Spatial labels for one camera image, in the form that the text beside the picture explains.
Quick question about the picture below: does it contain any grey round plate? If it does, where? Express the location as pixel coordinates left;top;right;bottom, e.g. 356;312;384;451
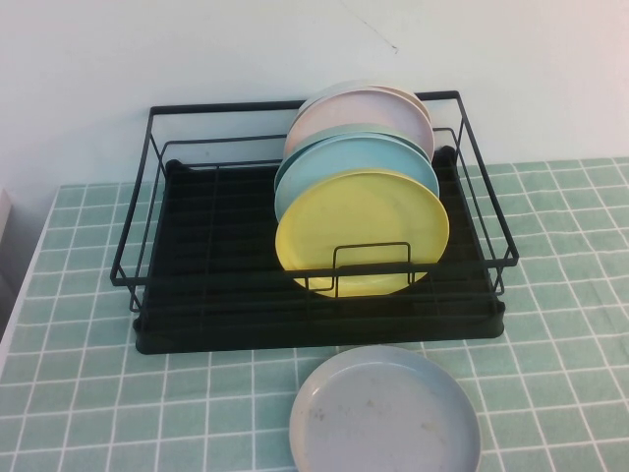
288;344;483;472

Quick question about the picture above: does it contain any yellow round plate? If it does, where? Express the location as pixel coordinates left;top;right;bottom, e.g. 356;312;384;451
274;168;450;300

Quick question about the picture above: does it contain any light blue round plate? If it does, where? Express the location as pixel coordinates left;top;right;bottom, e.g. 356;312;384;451
273;133;440;222

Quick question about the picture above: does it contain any green round plate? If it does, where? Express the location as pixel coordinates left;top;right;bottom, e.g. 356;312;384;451
278;122;429;183

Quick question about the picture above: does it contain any pink round plate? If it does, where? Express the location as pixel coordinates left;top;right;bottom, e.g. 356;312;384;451
284;87;437;158

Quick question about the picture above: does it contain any cream round plate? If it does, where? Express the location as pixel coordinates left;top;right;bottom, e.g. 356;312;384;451
297;84;436;129

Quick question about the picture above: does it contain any green checkered tablecloth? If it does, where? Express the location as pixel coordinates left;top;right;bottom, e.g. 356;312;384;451
0;156;629;472

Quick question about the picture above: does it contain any black wire dish rack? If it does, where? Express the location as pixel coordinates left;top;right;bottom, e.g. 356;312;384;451
108;89;521;316
133;147;507;356

